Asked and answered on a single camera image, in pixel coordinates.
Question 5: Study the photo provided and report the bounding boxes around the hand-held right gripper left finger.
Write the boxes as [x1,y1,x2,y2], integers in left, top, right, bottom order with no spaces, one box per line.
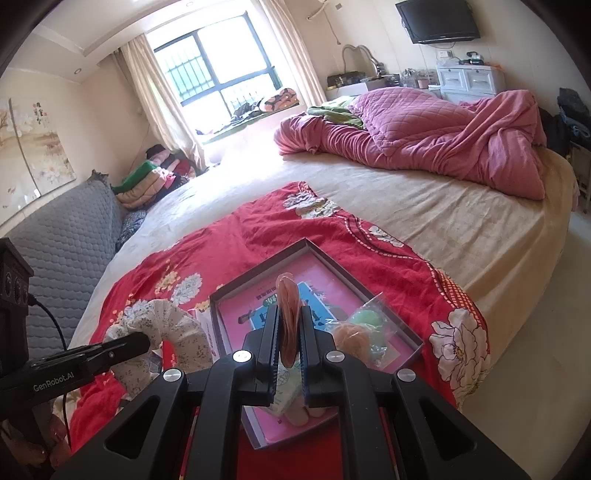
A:
[48,305,281,480]

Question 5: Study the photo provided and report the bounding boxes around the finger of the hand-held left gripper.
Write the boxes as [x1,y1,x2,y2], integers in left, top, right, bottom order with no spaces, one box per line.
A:
[65,331,151,377]

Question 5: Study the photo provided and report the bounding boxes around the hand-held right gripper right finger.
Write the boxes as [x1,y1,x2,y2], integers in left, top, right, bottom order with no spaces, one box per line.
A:
[299,305,533,480]

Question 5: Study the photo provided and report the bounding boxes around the pink striped pad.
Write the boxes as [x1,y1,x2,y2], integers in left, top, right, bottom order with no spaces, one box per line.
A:
[277,272,304,368]

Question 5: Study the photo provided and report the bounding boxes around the shallow cardboard tray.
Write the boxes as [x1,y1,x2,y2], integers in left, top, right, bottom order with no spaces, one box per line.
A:
[209,237,425,451]

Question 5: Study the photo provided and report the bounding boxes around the white floral cloth ring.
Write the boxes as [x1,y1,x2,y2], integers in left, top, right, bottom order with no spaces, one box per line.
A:
[103,299,219,398]

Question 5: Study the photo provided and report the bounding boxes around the cream puff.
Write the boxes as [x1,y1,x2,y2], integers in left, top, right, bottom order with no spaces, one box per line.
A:
[279,401,327,428]

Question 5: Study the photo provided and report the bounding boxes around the person's left hand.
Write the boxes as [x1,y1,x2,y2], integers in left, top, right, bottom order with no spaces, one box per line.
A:
[0,413,75,478]

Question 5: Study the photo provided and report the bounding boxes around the peach puff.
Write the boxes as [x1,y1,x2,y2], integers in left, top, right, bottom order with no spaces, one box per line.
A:
[333,323,370,365]

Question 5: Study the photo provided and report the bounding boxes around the green puff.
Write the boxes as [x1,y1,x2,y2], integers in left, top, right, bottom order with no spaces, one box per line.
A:
[348,308,387,343]

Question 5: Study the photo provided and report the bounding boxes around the plastic bag of puffs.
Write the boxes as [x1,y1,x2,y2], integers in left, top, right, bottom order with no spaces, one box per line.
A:
[325,292,400,368]

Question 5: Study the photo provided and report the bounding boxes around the grey quilted headboard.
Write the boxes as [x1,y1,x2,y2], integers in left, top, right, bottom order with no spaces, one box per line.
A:
[0,178,126,343]

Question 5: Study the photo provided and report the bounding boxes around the dark patterned pillow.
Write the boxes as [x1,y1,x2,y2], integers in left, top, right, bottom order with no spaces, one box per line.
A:
[115,210,149,253]

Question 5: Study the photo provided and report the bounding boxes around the red floral blanket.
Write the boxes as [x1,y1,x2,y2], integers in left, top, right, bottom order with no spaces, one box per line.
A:
[53,181,491,480]

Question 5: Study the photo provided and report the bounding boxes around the beige bed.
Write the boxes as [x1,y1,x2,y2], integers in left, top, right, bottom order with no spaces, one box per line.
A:
[68,138,579,411]

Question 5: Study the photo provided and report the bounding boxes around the pile of folded clothes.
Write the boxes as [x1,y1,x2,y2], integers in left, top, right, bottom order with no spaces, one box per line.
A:
[111,144,200,206]

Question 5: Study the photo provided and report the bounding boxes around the green cloth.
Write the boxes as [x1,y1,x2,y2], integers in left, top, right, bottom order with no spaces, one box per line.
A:
[307,105,365,131]

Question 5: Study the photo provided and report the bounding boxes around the pink quilt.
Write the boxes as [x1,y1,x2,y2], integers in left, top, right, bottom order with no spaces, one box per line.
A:
[274,88,548,200]

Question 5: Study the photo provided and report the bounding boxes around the floral cushion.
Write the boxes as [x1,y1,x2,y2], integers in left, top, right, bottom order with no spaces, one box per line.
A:
[259,88,299,114]

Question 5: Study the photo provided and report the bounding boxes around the cream curtain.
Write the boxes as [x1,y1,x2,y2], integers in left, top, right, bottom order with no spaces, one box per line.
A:
[113,34,207,168]
[257,0,327,108]

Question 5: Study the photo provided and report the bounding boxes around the black bag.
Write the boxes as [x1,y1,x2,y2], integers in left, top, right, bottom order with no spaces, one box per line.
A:
[326,71,366,89]

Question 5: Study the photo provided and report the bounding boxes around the heart-shaped mirror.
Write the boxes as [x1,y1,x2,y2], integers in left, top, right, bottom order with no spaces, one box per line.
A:
[341,44,385,75]

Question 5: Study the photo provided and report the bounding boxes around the window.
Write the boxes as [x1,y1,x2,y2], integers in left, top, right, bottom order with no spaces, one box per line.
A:
[151,11,283,108]

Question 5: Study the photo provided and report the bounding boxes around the white drawer cabinet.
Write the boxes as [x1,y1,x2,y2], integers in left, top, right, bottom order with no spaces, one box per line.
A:
[436,62,502,100]

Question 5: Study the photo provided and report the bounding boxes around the dark clothes heap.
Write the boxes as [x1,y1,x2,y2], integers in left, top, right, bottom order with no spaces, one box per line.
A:
[538,88,591,158]

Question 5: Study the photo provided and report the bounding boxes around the black television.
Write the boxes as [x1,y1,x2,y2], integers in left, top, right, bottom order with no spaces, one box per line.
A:
[396,0,481,46]

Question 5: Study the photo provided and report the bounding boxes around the black cable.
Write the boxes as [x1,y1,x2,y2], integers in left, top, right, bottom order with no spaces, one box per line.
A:
[28,294,71,446]

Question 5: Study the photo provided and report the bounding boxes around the floral wall painting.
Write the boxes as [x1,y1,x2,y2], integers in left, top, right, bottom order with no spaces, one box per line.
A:
[0,97,40,214]
[10,95,77,193]

